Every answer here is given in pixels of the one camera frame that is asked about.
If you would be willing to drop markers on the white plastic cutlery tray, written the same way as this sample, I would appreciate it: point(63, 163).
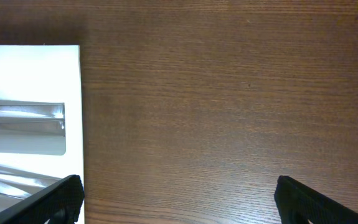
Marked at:
point(37, 74)

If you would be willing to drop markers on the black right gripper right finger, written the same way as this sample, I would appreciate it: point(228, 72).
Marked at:
point(300, 204)

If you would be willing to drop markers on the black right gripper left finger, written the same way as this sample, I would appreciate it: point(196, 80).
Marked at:
point(60, 202)

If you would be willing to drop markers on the steel fork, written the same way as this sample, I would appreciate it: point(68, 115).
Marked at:
point(41, 128)
point(36, 111)

